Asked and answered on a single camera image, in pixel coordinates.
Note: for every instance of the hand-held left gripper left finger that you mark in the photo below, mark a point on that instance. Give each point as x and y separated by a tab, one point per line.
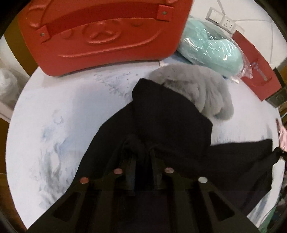
131	173

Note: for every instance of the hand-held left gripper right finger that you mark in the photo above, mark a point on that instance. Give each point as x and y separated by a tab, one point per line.
155	172

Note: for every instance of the black printed sweatshirt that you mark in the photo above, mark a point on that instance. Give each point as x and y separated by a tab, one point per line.
170	116

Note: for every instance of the grey plush toy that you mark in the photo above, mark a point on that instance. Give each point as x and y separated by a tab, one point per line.
201	89

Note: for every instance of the teal plush in plastic bag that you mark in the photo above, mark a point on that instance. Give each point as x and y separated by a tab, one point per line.
210	53

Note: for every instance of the pink cloth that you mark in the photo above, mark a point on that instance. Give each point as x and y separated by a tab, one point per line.
283	136

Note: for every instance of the black gift bag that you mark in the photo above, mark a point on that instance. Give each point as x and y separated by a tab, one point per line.
276	99

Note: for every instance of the red paper bag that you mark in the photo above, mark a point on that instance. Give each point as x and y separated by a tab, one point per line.
260	76

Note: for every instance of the red bear embossed suitcase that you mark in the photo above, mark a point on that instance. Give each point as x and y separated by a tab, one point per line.
101	29

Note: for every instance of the white plastic bag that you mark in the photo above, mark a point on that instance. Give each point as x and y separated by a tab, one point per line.
9	87

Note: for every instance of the brown wooden panel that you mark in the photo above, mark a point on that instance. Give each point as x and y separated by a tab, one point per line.
20	53

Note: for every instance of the white wall switch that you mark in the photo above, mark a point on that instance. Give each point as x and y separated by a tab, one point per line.
214	15

